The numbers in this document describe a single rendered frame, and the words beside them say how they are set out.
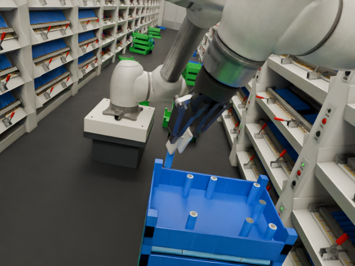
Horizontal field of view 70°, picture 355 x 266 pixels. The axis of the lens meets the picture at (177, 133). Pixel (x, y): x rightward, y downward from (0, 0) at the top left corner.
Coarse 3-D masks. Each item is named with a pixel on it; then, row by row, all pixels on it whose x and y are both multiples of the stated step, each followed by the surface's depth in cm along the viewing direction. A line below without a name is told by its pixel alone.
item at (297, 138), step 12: (264, 84) 137; (276, 84) 137; (288, 84) 137; (264, 96) 133; (264, 108) 126; (276, 108) 117; (276, 120) 110; (288, 132) 97; (300, 132) 94; (300, 144) 87
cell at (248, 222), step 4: (248, 220) 53; (252, 220) 53; (244, 224) 53; (248, 224) 52; (252, 224) 52; (244, 228) 53; (248, 228) 53; (240, 232) 54; (244, 232) 53; (248, 232) 53
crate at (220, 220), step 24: (168, 168) 67; (168, 192) 66; (192, 192) 68; (216, 192) 70; (240, 192) 70; (264, 192) 67; (168, 216) 58; (216, 216) 61; (240, 216) 63; (264, 216) 64; (144, 240) 50; (168, 240) 50; (192, 240) 50; (216, 240) 50; (240, 240) 50; (264, 240) 51; (288, 240) 50
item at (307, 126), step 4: (268, 88) 136; (268, 92) 135; (272, 92) 130; (272, 96) 130; (276, 96) 124; (276, 100) 124; (280, 100) 119; (284, 100) 118; (284, 104) 114; (288, 104) 113; (284, 108) 114; (288, 108) 110; (292, 108) 109; (284, 112) 110; (288, 112) 110; (292, 112) 106; (296, 112) 105; (288, 116) 106; (292, 116) 106; (296, 116) 102; (300, 116) 101; (304, 120) 98; (300, 124) 99; (304, 124) 95; (308, 124) 94; (300, 128) 95; (304, 128) 94; (308, 128) 93; (304, 132) 92
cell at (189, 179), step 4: (188, 176) 63; (192, 176) 63; (188, 180) 63; (192, 180) 63; (184, 184) 64; (188, 184) 63; (184, 188) 64; (188, 188) 64; (184, 192) 65; (188, 192) 65; (184, 196) 65; (188, 196) 66
